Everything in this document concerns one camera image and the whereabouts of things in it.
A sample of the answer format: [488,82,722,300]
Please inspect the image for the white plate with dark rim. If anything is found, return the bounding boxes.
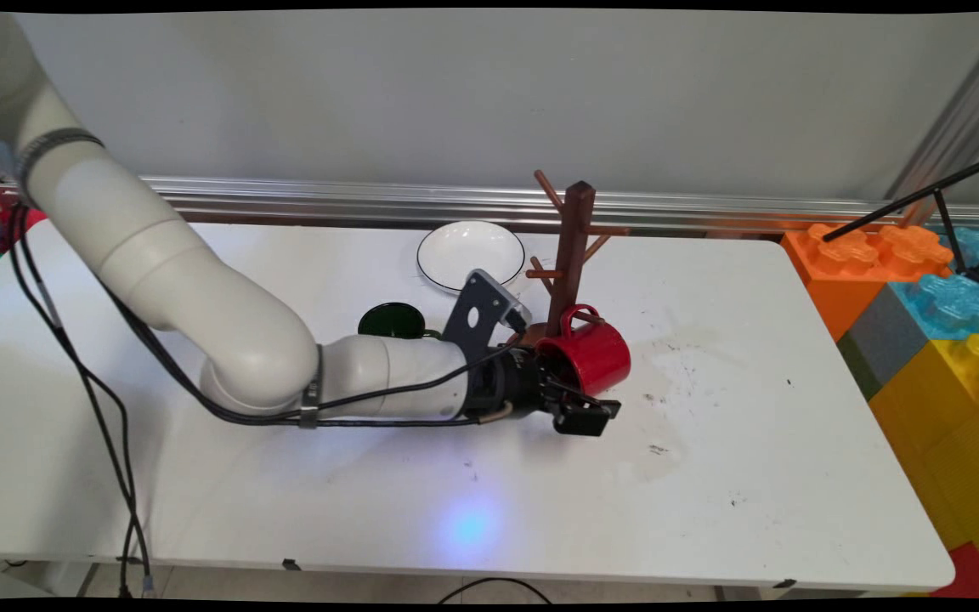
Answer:
[416,220,527,292]

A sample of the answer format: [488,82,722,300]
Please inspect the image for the large coloured toy bricks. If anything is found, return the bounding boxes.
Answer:
[868,334,979,596]

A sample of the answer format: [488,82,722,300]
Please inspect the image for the orange foam building block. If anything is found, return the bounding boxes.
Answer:
[781,224,954,343]

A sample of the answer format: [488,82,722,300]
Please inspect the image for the black tripod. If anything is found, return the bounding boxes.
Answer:
[821,150,979,292]

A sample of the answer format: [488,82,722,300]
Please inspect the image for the red plush object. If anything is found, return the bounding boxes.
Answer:
[0,208,48,253]

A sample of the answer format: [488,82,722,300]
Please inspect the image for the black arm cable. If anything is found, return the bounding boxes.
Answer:
[8,202,533,598]

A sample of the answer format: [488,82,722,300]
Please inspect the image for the brown wooden mug tree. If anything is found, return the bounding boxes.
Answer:
[506,170,631,348]

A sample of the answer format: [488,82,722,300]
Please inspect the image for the aluminium frame post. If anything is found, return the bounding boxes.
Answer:
[885,15,979,205]

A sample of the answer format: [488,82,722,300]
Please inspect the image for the dark green enamel mug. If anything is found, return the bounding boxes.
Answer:
[358,302,444,341]

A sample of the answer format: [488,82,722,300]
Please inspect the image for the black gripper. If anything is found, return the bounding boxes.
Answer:
[486,347,622,437]

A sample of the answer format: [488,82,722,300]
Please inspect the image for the blue and grey foam block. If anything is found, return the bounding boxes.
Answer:
[836,228,979,402]

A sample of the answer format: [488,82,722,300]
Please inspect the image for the black floor cable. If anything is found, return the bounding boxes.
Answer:
[437,577,553,605]

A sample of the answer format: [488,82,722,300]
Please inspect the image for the aluminium frame rail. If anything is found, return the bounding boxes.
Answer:
[0,174,979,230]

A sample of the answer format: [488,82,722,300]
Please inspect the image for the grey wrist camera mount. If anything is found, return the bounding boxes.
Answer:
[442,269,534,366]

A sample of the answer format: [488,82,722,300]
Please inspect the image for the red ceramic mug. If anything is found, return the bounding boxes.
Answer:
[532,304,632,400]

